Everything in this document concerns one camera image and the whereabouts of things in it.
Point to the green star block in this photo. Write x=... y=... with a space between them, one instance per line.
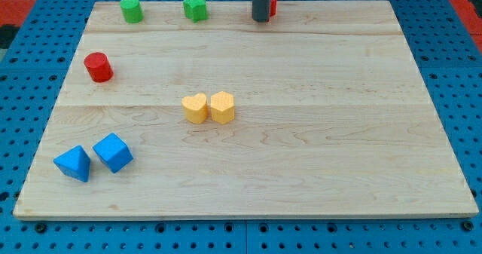
x=195 y=10

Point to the blue cube block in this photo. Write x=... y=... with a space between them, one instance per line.
x=113 y=152

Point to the yellow hexagon block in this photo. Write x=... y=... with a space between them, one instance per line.
x=222 y=107

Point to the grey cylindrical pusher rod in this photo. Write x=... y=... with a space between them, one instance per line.
x=261 y=10

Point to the green cylinder block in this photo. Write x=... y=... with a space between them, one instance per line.
x=131 y=10

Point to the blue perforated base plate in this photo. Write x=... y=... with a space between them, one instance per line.
x=32 y=73

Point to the blue triangle block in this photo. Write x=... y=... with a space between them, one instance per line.
x=74 y=163

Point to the red block behind rod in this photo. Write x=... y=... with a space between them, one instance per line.
x=273 y=5

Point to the light wooden board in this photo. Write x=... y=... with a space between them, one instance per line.
x=332 y=120

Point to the red cylinder block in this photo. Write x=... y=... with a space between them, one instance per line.
x=98 y=67

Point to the yellow heart block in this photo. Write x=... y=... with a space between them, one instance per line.
x=195 y=108

